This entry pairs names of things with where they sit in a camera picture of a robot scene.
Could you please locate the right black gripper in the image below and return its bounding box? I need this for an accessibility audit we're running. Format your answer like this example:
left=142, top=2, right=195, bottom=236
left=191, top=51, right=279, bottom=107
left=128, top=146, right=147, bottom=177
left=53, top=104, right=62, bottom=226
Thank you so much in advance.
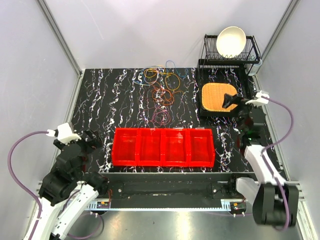
left=221, top=93, right=261, bottom=134

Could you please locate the yellow wire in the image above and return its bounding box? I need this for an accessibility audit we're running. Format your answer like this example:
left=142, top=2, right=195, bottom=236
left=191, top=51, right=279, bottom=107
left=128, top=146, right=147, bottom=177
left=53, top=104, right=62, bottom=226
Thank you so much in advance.
left=142, top=67, right=182, bottom=91

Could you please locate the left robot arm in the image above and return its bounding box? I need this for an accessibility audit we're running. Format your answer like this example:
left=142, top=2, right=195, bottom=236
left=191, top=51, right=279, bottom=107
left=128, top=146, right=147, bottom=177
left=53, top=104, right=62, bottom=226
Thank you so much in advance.
left=24, top=129, right=109, bottom=240

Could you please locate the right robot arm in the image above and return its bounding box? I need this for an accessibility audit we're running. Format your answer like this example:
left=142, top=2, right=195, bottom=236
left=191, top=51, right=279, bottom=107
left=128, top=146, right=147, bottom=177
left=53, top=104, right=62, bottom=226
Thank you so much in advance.
left=222, top=91, right=299, bottom=231

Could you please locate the orange woven mat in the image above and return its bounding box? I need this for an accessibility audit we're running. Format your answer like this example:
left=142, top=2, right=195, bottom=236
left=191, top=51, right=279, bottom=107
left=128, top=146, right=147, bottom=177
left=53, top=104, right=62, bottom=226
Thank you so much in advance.
left=201, top=82, right=238, bottom=113

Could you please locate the red bin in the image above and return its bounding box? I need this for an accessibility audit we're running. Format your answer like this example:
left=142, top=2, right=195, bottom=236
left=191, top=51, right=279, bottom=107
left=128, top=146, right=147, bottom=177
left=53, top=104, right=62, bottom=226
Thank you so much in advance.
left=138, top=128, right=162, bottom=167
left=163, top=128, right=189, bottom=167
left=111, top=128, right=138, bottom=167
left=188, top=128, right=215, bottom=168

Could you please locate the white cup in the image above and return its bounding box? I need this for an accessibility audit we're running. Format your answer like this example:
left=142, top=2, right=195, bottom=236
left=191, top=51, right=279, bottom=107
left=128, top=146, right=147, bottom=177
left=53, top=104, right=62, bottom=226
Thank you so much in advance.
left=246, top=58, right=263, bottom=76

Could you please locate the black dish rack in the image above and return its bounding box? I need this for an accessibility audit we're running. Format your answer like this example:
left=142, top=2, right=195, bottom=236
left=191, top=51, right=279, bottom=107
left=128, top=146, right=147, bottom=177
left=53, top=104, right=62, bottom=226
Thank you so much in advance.
left=197, top=34, right=261, bottom=75

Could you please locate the white bowl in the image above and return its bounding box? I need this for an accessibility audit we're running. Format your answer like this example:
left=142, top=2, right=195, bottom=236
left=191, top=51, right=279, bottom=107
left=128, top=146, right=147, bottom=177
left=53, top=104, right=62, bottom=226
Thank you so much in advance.
left=216, top=26, right=247, bottom=58

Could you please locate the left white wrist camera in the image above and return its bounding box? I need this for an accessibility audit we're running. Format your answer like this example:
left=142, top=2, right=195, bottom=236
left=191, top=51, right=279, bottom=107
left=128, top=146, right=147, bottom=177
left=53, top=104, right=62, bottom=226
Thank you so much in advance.
left=46, top=122, right=82, bottom=145

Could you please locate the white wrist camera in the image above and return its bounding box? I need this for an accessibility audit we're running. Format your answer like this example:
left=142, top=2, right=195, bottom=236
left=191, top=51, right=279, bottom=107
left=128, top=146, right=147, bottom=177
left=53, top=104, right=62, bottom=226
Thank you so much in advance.
left=245, top=90, right=270, bottom=107
left=46, top=122, right=82, bottom=145

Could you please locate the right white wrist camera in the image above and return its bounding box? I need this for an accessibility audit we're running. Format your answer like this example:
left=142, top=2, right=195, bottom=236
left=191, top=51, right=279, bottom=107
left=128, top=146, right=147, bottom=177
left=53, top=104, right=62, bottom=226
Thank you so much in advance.
left=245, top=90, right=270, bottom=107

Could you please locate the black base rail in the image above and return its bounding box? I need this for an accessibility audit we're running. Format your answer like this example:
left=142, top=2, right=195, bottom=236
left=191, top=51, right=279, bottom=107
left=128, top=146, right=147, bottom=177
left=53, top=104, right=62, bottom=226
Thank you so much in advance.
left=83, top=172, right=256, bottom=206

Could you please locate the purple red wire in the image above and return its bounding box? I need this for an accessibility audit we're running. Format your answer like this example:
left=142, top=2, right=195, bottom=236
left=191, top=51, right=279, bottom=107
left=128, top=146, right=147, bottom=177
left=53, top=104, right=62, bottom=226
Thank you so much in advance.
left=151, top=106, right=173, bottom=128

